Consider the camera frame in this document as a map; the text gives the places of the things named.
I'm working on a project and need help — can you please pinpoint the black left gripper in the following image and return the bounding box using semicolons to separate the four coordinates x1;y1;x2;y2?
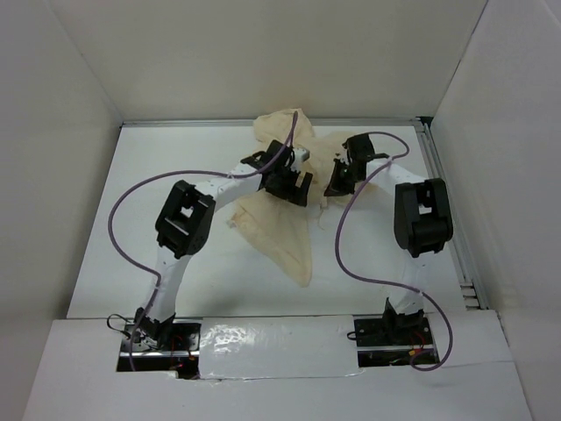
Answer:
264;164;310;206

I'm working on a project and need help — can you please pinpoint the cream fabric jacket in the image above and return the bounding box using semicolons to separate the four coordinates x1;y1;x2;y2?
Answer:
229;109;352;288

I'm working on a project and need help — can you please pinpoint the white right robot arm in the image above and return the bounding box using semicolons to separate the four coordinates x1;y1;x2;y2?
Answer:
323;132;453;344

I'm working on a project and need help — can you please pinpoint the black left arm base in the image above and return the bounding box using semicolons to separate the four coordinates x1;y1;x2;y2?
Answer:
106;313;202;358

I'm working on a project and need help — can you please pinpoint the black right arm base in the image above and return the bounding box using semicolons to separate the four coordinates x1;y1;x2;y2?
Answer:
347;299;433;348

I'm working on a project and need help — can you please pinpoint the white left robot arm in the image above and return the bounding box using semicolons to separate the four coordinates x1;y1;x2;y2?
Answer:
134;140;313;350

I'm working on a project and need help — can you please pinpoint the white front cardboard panel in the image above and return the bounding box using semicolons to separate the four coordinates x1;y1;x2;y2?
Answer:
24;313;530;420

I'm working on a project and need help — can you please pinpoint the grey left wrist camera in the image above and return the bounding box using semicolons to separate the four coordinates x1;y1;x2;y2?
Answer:
288;147;310;172

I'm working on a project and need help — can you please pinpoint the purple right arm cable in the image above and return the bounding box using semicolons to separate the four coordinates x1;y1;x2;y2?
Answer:
335;131;455;373

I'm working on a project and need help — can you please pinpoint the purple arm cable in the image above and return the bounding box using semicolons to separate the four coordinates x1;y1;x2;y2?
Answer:
335;131;455;373
106;111;302;372

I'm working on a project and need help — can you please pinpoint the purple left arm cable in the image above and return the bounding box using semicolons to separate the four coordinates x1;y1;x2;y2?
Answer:
106;111;302;372

